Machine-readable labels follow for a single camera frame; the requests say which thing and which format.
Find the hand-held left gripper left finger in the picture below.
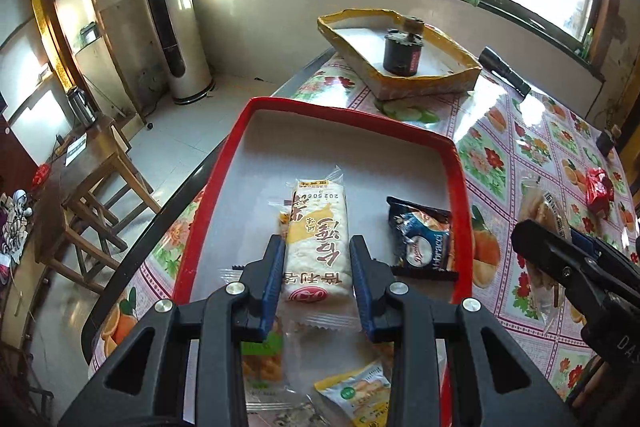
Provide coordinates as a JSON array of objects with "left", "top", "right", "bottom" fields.
[{"left": 57, "top": 234, "right": 287, "bottom": 427}]

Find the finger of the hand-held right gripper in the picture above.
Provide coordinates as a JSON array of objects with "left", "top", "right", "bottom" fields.
[
  {"left": 570, "top": 227, "right": 623, "bottom": 263},
  {"left": 511, "top": 219, "right": 608, "bottom": 303}
]

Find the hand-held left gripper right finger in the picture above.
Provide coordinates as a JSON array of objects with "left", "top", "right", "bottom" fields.
[{"left": 349, "top": 234, "right": 581, "bottom": 427}]

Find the large clear white cracker packet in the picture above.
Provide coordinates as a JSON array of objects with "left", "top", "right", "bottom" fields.
[{"left": 517, "top": 179, "right": 576, "bottom": 323}]

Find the white yellow rice cracker packet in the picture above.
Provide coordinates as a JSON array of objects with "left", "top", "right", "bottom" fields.
[{"left": 272, "top": 164, "right": 363, "bottom": 338}]

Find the dark blue snack packet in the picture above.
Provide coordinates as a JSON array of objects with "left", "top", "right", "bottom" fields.
[{"left": 386, "top": 196, "right": 460, "bottom": 282}]

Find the orange snack packet green label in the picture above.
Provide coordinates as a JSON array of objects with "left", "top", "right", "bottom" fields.
[{"left": 235, "top": 199, "right": 301, "bottom": 408}]

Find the red tray with white inside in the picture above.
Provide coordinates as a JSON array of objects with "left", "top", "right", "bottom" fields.
[{"left": 172, "top": 97, "right": 473, "bottom": 427}]

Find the person's right hand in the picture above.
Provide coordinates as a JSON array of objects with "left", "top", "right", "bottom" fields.
[{"left": 570, "top": 354, "right": 613, "bottom": 410}]

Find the red snack packet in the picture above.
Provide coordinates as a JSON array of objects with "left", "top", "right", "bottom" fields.
[{"left": 584, "top": 167, "right": 616, "bottom": 222}]

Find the small dark jar with cork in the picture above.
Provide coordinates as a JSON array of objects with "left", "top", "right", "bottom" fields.
[{"left": 595, "top": 124, "right": 621, "bottom": 158}]

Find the yellow white biscuit packet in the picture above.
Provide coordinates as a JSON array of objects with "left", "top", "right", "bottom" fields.
[{"left": 314, "top": 359, "right": 393, "bottom": 427}]

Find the black flashlight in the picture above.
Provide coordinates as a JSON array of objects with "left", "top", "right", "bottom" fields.
[{"left": 477, "top": 47, "right": 532, "bottom": 98}]

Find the wooden side table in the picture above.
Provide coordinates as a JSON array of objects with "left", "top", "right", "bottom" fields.
[{"left": 37, "top": 112, "right": 162, "bottom": 283}]

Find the dark jar with cork lid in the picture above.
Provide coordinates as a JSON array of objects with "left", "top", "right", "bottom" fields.
[{"left": 382, "top": 18, "right": 426, "bottom": 78}]

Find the white standing air conditioner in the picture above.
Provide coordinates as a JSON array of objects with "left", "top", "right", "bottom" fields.
[{"left": 125, "top": 0, "right": 215, "bottom": 105}]

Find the white paper sheet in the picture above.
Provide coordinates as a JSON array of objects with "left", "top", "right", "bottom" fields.
[{"left": 64, "top": 132, "right": 88, "bottom": 166}]

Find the yellow cardboard box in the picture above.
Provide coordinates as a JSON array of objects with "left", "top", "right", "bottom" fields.
[{"left": 317, "top": 8, "right": 483, "bottom": 101}]

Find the steel kettle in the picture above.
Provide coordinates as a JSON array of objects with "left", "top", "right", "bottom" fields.
[{"left": 66, "top": 86, "right": 98, "bottom": 128}]

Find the yellow framed wall cabinet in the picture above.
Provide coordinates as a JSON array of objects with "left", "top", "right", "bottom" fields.
[{"left": 0, "top": 0, "right": 131, "bottom": 188}]

